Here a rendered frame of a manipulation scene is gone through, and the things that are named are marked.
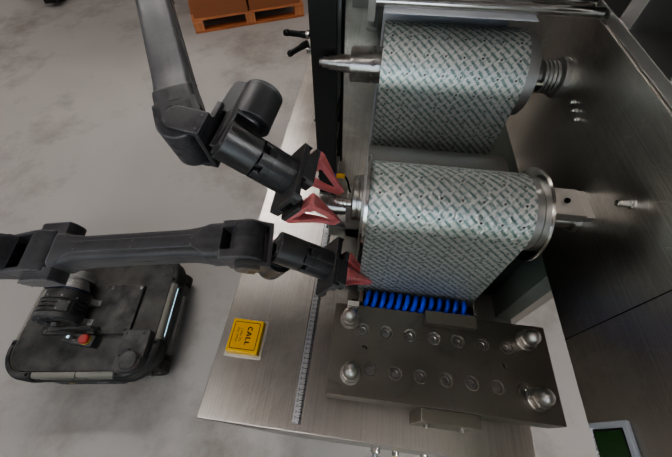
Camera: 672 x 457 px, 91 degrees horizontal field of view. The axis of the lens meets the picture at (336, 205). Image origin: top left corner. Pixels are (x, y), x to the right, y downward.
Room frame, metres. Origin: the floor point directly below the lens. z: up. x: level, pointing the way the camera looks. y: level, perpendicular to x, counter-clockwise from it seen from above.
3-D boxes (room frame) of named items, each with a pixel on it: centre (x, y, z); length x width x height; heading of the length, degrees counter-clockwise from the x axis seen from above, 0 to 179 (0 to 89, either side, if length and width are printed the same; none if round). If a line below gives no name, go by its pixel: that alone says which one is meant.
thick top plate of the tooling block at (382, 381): (0.13, -0.19, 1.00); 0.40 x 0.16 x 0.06; 83
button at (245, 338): (0.20, 0.20, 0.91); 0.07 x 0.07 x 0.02; 83
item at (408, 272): (0.25, -0.16, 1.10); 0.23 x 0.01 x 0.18; 83
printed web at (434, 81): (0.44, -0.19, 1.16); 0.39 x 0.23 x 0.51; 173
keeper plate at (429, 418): (0.04, -0.19, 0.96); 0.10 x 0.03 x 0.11; 83
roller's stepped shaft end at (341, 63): (0.59, 0.00, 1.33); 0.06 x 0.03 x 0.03; 83
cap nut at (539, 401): (0.06, -0.34, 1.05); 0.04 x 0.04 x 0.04
